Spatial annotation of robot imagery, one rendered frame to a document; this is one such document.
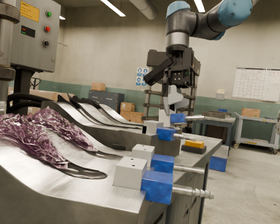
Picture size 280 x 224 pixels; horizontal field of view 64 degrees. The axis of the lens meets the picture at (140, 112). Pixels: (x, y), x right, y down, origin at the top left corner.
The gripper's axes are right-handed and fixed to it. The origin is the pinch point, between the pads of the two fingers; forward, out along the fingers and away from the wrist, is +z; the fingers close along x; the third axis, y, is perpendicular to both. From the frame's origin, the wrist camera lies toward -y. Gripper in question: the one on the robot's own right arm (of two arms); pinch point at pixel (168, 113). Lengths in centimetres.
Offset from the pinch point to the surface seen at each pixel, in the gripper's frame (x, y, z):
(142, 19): 579, -302, -408
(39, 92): 224, -333, -75
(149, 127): -13.4, -0.6, 5.6
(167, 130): -13.0, 4.3, 6.4
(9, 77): -8, -67, -15
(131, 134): -17.5, -3.3, 7.8
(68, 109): -16.8, -25.1, 1.0
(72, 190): -45.1, 3.9, 15.6
